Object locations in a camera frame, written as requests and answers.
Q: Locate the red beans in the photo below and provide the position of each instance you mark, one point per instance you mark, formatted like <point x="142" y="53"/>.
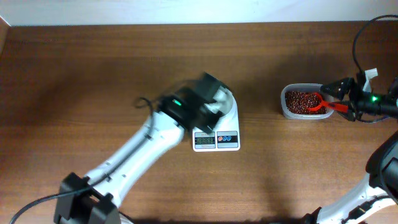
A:
<point x="297" y="103"/>

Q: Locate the white round bowl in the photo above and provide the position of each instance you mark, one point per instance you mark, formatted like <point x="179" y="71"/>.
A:
<point x="223" y="101"/>

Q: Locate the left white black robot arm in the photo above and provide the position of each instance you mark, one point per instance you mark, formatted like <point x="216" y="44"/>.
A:
<point x="97" y="197"/>

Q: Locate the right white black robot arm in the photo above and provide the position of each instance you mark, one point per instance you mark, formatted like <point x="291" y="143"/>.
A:
<point x="378" y="188"/>

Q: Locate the clear plastic bean container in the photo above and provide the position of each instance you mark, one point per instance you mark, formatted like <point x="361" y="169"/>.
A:
<point x="304" y="87"/>

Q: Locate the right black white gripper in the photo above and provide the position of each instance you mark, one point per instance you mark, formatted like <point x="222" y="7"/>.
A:
<point x="354" y="110"/>

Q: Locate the white digital kitchen scale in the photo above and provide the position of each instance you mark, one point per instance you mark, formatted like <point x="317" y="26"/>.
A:
<point x="224" y="137"/>

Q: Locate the orange measuring scoop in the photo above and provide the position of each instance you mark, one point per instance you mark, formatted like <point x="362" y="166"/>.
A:
<point x="320" y="104"/>

